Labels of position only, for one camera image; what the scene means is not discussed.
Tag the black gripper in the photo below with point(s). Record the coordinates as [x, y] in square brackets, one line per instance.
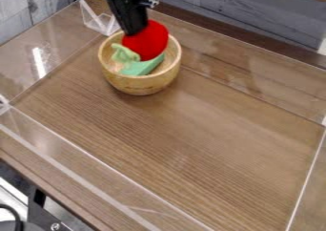
[131, 13]

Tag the red plush strawberry toy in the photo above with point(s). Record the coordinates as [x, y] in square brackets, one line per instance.
[142, 46]

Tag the green rectangular block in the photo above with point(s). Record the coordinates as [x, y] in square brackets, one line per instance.
[137, 68]

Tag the wooden bowl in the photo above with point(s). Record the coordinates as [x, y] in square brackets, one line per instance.
[144, 84]

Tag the clear acrylic front barrier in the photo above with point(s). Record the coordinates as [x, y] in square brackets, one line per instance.
[108, 200]

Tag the clear acrylic corner bracket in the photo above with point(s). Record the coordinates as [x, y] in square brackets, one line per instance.
[101, 23]

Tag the black table leg bracket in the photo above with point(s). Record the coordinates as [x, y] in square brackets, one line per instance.
[39, 216]

